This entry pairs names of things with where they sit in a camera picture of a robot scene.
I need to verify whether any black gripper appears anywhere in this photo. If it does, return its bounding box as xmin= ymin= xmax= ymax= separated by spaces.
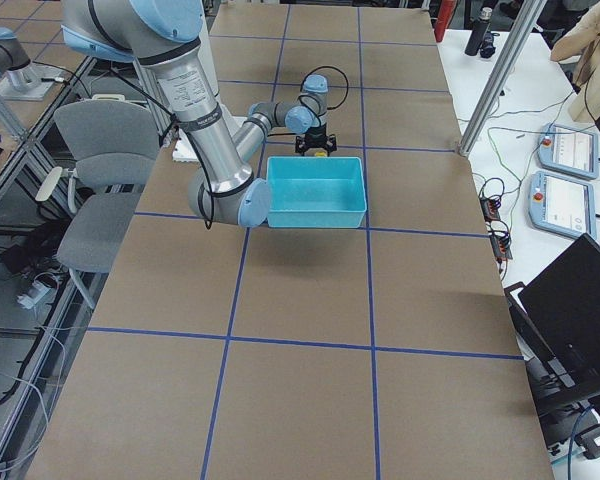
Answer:
xmin=304 ymin=127 xmax=330 ymax=150

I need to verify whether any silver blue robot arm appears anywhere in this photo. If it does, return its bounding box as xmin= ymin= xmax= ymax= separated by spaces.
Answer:
xmin=0 ymin=27 xmax=51 ymax=101
xmin=62 ymin=0 xmax=328 ymax=227

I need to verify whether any light blue plastic bin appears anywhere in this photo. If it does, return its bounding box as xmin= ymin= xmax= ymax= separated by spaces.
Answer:
xmin=266 ymin=156 xmax=367 ymax=229

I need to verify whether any black water bottle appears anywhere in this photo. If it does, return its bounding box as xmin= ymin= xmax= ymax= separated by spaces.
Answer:
xmin=464 ymin=7 xmax=493 ymax=56

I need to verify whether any grey office chair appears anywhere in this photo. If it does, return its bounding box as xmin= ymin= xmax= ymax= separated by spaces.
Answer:
xmin=36 ymin=99 xmax=160 ymax=309

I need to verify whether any small electronics board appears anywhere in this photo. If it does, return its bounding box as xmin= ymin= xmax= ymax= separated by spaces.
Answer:
xmin=479 ymin=196 xmax=512 ymax=264

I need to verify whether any lower teach pendant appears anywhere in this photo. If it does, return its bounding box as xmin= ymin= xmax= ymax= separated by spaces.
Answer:
xmin=528 ymin=170 xmax=597 ymax=239

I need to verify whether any teach pendant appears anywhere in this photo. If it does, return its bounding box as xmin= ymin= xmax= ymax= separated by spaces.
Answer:
xmin=538 ymin=123 xmax=599 ymax=180
xmin=528 ymin=170 xmax=597 ymax=239

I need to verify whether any upper teach pendant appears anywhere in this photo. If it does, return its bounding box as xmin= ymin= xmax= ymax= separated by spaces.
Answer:
xmin=538 ymin=123 xmax=599 ymax=180

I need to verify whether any black laptop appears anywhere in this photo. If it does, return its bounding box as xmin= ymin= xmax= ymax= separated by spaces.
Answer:
xmin=504 ymin=232 xmax=600 ymax=416

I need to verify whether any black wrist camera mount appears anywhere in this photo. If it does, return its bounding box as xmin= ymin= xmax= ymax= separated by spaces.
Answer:
xmin=295 ymin=134 xmax=338 ymax=156

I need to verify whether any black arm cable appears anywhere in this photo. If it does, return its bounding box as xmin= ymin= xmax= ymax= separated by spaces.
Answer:
xmin=299 ymin=66 xmax=350 ymax=112

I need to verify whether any aluminium frame post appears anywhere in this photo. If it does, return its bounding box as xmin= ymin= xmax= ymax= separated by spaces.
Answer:
xmin=457 ymin=0 xmax=547 ymax=157

